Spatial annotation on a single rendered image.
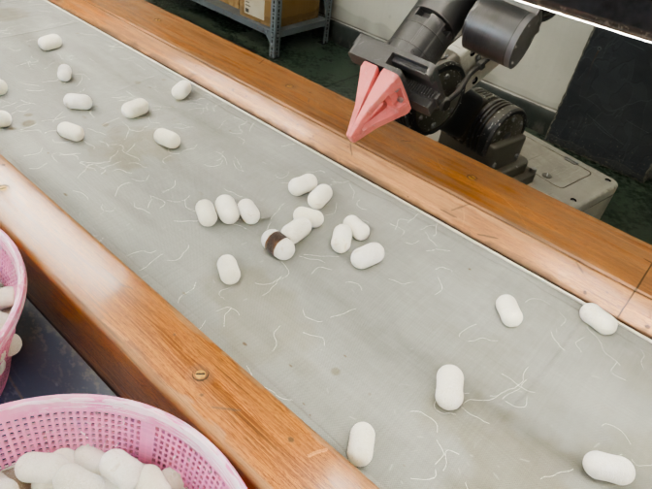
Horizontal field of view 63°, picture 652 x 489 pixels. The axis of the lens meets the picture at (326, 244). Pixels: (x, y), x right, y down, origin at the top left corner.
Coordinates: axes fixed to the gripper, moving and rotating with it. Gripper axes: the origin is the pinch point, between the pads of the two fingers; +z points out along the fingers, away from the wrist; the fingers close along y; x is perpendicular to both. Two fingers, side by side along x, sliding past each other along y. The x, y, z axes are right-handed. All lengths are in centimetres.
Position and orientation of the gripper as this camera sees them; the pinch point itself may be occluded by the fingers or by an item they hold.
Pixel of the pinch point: (354, 133)
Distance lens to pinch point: 59.6
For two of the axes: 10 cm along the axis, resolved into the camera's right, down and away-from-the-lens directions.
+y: 7.3, 5.0, -4.6
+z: -5.8, 8.1, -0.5
